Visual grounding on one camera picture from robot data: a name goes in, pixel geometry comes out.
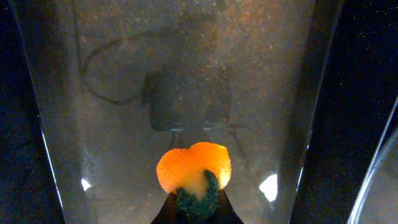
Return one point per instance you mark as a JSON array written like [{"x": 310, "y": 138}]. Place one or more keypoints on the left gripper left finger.
[{"x": 168, "y": 213}]

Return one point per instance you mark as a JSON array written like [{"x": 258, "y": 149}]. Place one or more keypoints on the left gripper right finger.
[{"x": 225, "y": 213}]

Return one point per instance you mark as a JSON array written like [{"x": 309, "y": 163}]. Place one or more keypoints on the green and yellow sponge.
[{"x": 195, "y": 175}]

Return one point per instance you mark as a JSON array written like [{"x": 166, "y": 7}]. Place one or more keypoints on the black rectangular tray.
[{"x": 119, "y": 83}]

